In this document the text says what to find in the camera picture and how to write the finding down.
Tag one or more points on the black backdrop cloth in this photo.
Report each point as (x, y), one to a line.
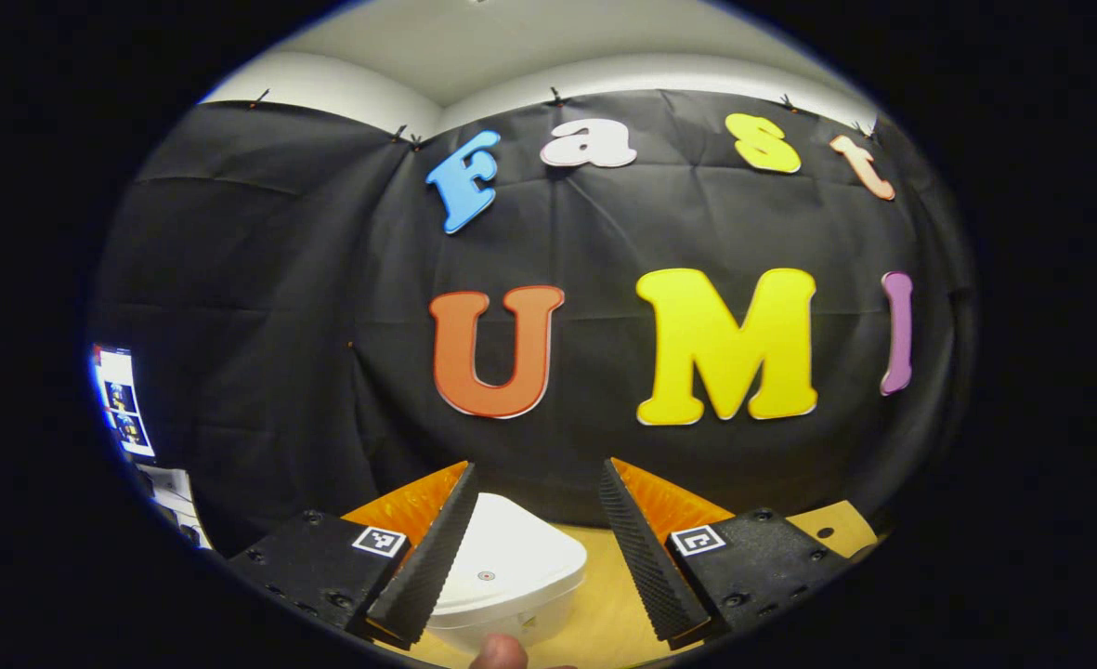
(232, 279)

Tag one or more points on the computer monitor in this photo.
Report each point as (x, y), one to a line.
(124, 400)

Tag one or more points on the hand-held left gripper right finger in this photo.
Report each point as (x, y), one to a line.
(650, 562)

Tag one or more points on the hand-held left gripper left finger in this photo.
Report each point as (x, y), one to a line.
(427, 562)

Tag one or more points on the white garbage bin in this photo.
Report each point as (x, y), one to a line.
(511, 567)

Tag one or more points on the wooden desktop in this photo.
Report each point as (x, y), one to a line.
(608, 613)

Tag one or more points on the white side table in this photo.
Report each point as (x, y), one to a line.
(172, 492)

